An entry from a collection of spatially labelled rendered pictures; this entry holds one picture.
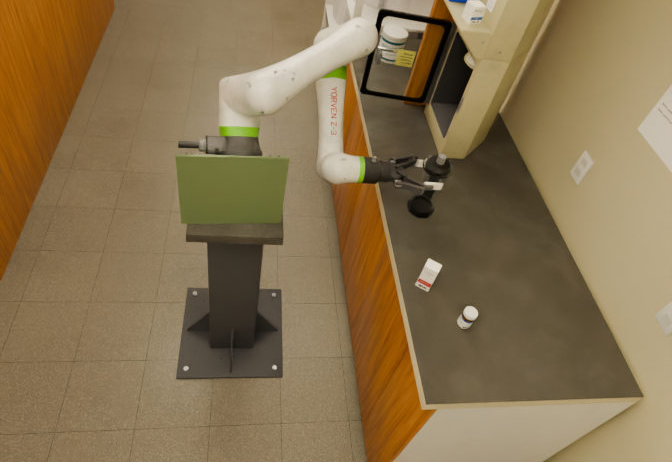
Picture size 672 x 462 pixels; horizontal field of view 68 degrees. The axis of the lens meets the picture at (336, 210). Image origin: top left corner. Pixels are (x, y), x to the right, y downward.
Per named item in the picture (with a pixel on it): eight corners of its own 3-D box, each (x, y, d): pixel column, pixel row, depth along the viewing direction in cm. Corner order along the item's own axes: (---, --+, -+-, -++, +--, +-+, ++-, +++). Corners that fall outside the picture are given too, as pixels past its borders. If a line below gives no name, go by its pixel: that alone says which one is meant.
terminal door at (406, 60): (424, 104, 228) (453, 22, 199) (358, 93, 225) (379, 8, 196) (423, 103, 228) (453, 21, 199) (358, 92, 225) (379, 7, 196)
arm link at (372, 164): (356, 172, 178) (359, 190, 171) (363, 147, 169) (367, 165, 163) (373, 173, 179) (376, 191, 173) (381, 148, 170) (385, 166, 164)
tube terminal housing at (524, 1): (473, 115, 238) (550, -54, 182) (493, 161, 216) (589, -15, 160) (423, 111, 233) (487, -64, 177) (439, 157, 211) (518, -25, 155)
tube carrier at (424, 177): (431, 197, 192) (449, 155, 177) (437, 218, 185) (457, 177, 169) (404, 195, 190) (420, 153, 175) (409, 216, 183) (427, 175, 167)
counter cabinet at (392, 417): (417, 163, 354) (461, 49, 289) (512, 480, 219) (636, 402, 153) (324, 157, 341) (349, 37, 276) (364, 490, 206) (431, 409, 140)
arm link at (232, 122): (232, 135, 148) (232, 69, 146) (212, 136, 161) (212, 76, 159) (270, 137, 156) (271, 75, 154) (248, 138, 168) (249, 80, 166)
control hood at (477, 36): (458, 16, 199) (467, -9, 191) (482, 60, 177) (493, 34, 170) (431, 12, 196) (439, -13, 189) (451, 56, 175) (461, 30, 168)
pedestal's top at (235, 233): (186, 242, 165) (185, 234, 162) (195, 175, 186) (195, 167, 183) (282, 245, 171) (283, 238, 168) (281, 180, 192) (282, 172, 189)
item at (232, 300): (175, 379, 223) (157, 261, 158) (187, 288, 255) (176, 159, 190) (282, 377, 232) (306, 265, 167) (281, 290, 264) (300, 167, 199)
